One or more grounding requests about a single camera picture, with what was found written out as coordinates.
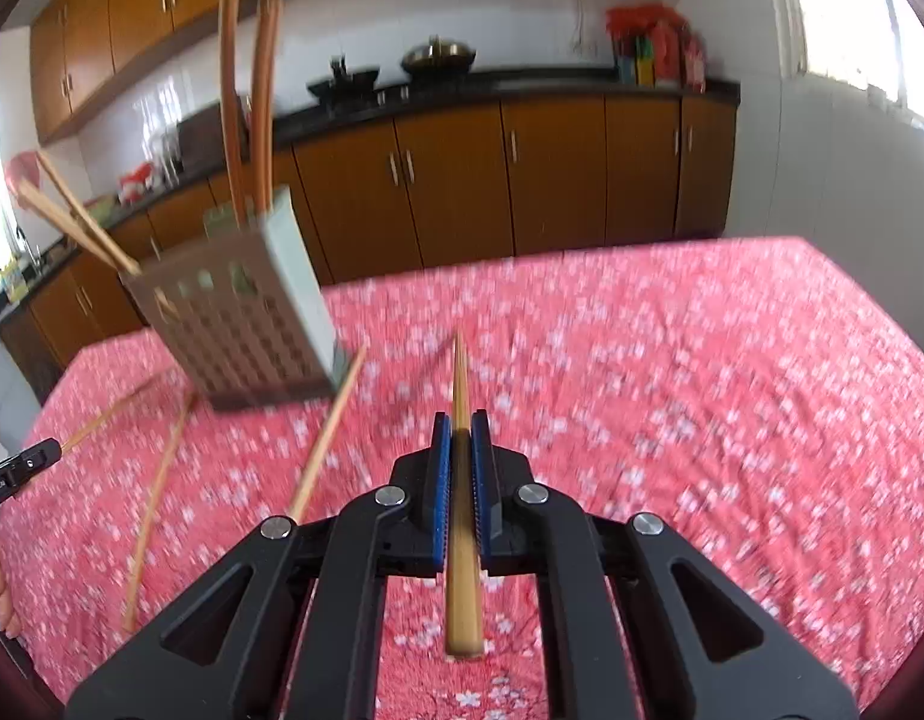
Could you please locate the red and white bags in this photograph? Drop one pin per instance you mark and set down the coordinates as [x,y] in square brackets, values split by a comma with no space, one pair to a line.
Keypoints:
[138,181]

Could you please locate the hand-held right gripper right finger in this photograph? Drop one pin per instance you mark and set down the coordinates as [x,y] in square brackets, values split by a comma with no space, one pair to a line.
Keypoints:
[483,499]

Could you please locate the red seasoning bottle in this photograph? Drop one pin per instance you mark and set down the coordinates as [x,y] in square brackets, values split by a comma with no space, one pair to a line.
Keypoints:
[694,64]

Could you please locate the wooden wall cabinet row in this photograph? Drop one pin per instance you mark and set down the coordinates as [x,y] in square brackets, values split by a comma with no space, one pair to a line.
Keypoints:
[117,22]

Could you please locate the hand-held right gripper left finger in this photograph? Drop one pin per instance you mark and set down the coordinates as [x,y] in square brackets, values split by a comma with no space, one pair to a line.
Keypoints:
[439,499]

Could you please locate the dark wooden cutting board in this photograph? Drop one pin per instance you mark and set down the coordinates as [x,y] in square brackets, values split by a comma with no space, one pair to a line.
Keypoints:
[207,127]

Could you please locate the green perforated utensil holder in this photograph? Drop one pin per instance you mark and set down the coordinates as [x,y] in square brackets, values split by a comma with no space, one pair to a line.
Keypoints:
[237,330]

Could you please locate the black countertop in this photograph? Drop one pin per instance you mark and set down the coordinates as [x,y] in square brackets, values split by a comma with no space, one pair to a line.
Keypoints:
[507,82]

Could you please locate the blue and yellow box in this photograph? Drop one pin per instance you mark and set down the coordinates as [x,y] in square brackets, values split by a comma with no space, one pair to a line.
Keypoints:
[636,60]

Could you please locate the clear glass container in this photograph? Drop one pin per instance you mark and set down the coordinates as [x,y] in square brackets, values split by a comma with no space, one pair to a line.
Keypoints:
[166,157]

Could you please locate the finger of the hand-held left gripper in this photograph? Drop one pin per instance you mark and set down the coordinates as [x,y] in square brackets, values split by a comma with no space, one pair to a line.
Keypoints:
[38,456]

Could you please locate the red floral tablecloth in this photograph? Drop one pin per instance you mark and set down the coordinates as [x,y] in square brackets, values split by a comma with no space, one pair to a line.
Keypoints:
[657,390]

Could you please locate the wooden base cabinets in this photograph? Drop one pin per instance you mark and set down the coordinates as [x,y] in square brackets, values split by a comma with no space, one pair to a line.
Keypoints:
[552,165]

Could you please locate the metal faucet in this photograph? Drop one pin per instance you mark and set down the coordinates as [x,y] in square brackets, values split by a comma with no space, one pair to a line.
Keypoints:
[28,251]

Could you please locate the black wok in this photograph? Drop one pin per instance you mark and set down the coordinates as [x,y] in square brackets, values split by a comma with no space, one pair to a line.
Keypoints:
[346,81]

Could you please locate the black gas stove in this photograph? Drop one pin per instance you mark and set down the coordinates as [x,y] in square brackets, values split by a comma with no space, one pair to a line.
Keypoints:
[391,94]

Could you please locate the red plastic bag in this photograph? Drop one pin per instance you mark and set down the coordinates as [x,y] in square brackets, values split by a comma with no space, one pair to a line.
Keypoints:
[23,169]
[642,19]

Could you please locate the orange oil bottle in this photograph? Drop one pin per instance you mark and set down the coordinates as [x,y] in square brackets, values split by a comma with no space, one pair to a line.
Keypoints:
[668,56]

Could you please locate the wok with metal lid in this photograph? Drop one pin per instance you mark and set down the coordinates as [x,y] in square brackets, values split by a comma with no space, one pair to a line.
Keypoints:
[438,56]

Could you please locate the yellow dish soap bottle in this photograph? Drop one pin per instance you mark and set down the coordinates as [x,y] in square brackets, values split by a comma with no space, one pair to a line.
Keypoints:
[13,279]

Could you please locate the white wall socket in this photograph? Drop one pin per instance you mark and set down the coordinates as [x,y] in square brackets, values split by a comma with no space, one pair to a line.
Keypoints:
[591,49]

